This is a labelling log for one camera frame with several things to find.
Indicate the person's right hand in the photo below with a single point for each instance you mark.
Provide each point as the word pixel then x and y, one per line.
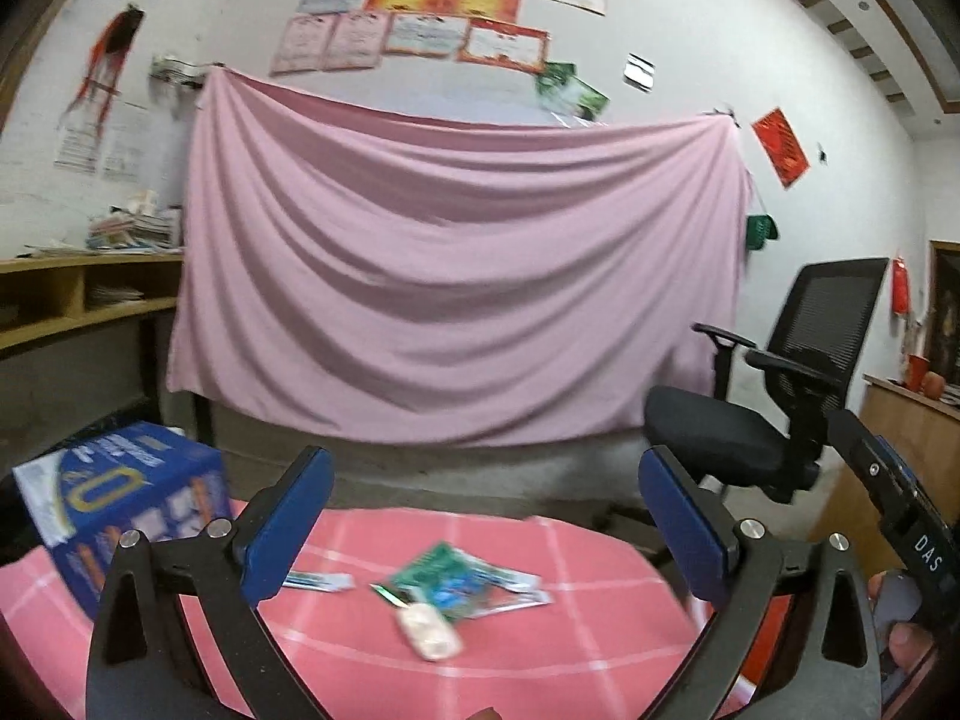
pixel 911 649

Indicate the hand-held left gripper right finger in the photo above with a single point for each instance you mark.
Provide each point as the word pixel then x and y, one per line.
pixel 684 532

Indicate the pile of shelf papers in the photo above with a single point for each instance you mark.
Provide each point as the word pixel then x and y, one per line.
pixel 116 294

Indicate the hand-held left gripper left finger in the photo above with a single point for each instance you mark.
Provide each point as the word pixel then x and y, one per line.
pixel 289 532

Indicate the green photo print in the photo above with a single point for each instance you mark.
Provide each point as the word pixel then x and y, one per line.
pixel 589 99
pixel 553 79

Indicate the green hanging bag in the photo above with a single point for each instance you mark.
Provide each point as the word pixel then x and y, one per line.
pixel 760 232

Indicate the pink hanging sheet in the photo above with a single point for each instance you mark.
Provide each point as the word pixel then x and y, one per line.
pixel 450 262

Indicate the small white oval packet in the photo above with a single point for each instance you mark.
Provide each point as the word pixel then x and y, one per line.
pixel 427 630

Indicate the pink checked tablecloth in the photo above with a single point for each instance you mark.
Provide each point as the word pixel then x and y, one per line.
pixel 525 660

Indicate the wall calendar sheets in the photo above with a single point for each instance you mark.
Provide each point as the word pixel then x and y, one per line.
pixel 79 146

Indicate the green plastic packet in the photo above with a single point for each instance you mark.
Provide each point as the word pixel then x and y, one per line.
pixel 442 574

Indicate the red bin with white rim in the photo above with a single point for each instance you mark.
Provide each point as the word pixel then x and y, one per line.
pixel 772 637

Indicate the black white wall card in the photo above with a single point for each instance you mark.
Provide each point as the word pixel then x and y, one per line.
pixel 640 72

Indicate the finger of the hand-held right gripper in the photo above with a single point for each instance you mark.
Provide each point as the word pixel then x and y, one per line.
pixel 862 454
pixel 900 469

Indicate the group of wall certificates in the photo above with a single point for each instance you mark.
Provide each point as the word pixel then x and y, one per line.
pixel 427 15

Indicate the red tassel wall decoration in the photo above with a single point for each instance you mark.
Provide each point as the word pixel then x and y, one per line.
pixel 112 45

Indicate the black office chair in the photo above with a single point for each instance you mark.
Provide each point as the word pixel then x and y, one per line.
pixel 720 427

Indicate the blue cardboard box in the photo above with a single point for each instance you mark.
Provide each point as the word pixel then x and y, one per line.
pixel 135 495

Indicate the red cup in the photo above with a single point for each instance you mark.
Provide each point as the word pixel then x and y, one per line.
pixel 917 371

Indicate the red hanging ornament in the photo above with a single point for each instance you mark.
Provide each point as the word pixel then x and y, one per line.
pixel 900 285

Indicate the small orange pot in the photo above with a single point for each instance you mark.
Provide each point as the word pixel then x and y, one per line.
pixel 934 385

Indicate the red paper wall hanging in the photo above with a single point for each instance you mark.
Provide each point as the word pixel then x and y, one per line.
pixel 781 146

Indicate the person's grey trouser leg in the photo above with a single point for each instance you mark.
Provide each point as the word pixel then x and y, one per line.
pixel 900 600

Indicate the clear plastic packet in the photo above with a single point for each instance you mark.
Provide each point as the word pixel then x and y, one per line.
pixel 514 592

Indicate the wooden cabinet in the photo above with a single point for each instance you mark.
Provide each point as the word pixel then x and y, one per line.
pixel 937 427

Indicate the white green packet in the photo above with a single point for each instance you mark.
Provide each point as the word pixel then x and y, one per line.
pixel 319 581

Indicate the brown wooden frame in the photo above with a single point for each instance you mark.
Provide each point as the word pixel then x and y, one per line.
pixel 941 300

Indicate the stack of books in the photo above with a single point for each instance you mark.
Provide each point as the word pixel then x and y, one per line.
pixel 135 229

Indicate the wooden shelf desk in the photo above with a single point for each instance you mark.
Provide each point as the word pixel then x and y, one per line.
pixel 45 270

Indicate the person's left hand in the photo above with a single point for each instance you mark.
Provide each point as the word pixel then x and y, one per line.
pixel 486 715

